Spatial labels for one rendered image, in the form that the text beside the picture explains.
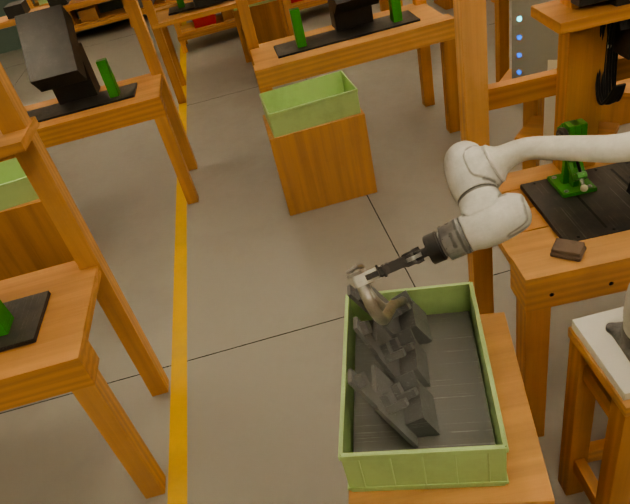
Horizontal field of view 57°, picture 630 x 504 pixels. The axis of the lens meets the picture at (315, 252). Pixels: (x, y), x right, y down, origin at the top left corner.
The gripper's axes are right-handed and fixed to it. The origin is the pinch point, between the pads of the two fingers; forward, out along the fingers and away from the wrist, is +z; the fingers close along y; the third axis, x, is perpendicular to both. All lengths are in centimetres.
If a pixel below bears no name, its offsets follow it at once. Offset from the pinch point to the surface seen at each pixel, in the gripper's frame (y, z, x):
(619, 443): -35, -38, 72
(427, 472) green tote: -2, 7, 52
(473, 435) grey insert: -15, -5, 51
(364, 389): 3.6, 11.8, 25.4
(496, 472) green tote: -5, -8, 58
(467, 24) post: -71, -51, -65
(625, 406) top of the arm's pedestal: -25, -43, 59
